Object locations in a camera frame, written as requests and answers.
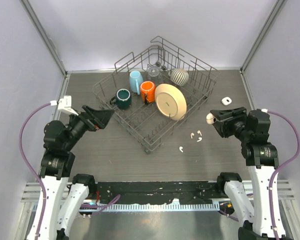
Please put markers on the striped ceramic mug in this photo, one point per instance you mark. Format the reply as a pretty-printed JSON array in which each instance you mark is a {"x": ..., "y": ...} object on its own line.
[{"x": 178, "y": 76}]

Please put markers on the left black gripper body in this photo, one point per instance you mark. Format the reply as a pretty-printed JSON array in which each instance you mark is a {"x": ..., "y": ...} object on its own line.
[{"x": 79, "y": 125}]

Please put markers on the clear glass cup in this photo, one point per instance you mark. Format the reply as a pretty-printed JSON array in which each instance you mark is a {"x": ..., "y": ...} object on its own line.
[{"x": 154, "y": 74}]

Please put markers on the white slotted cable duct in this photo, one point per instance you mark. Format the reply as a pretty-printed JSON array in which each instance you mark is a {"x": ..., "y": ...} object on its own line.
[{"x": 175, "y": 206}]

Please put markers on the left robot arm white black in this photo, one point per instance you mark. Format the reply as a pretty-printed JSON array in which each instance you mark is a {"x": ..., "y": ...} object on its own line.
[{"x": 54, "y": 217}]

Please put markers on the beige plate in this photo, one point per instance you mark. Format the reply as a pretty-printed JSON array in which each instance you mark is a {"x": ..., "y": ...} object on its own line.
[{"x": 170, "y": 101}]

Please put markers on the aluminium frame post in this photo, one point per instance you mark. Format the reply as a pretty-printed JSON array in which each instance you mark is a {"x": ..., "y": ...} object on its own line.
[
  {"x": 274, "y": 13},
  {"x": 43, "y": 35}
]

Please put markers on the aluminium frame post right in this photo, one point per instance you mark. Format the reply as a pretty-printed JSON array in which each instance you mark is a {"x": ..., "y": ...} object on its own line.
[{"x": 274, "y": 13}]

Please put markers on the dark green mug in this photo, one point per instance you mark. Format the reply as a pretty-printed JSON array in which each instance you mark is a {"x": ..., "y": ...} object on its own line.
[{"x": 122, "y": 99}]

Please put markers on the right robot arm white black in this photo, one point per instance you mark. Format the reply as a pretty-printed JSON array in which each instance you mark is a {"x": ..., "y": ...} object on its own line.
[{"x": 259, "y": 218}]

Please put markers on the white earbud charging case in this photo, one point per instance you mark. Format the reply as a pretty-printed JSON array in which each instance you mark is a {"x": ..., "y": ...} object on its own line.
[{"x": 226, "y": 101}]

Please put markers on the aluminium frame rail front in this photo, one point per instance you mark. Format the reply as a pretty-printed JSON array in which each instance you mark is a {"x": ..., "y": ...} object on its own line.
[{"x": 32, "y": 191}]

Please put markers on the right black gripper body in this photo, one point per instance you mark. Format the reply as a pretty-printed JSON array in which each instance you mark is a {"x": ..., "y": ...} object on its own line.
[{"x": 234, "y": 125}]

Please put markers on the aluminium frame post left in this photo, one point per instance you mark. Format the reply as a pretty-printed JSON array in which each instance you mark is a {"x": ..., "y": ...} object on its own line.
[{"x": 43, "y": 35}]

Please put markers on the grey wire dish rack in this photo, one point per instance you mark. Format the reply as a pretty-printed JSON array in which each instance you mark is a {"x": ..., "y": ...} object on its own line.
[{"x": 145, "y": 122}]

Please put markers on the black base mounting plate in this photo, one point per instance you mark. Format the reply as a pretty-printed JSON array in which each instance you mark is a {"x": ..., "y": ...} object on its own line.
[{"x": 158, "y": 192}]

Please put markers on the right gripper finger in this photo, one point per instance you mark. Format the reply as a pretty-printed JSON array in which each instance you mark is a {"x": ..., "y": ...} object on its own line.
[
  {"x": 218, "y": 125},
  {"x": 221, "y": 115}
]

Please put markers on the orange mug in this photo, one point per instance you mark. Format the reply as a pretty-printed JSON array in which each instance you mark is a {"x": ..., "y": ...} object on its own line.
[{"x": 147, "y": 91}]

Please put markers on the light blue mug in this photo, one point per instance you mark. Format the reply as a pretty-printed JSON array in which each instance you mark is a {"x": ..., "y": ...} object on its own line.
[{"x": 135, "y": 81}]

